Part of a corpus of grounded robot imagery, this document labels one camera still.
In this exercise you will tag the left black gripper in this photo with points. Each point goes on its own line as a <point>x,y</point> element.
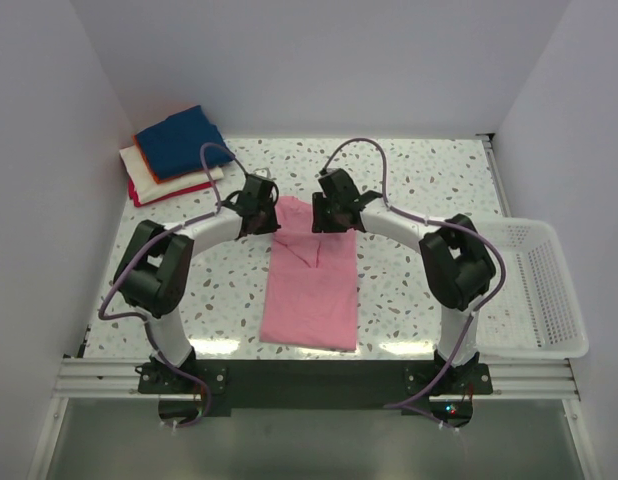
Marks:
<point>272,225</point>

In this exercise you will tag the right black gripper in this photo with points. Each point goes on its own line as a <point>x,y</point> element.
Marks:
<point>319,223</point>

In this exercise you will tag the pink t shirt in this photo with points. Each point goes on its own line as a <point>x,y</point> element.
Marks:
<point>311,297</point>

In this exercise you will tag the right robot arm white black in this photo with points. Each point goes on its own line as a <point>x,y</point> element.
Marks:
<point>457,264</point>

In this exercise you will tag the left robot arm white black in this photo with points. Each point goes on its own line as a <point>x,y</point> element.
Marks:
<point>151,278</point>

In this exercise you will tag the orange folded t shirt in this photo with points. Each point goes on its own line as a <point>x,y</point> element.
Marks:
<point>147,164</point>

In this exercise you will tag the blue folded t shirt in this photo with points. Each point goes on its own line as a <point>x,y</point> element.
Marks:
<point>173,145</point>

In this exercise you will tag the red folded t shirt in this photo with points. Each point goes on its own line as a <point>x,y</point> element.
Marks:
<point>146,199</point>

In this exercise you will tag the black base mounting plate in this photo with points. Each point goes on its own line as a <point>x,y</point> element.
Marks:
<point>217,388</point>

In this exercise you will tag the white plastic laundry basket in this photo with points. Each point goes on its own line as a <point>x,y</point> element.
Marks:
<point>536,315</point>

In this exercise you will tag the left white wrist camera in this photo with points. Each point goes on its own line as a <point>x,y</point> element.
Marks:
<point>263,172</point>

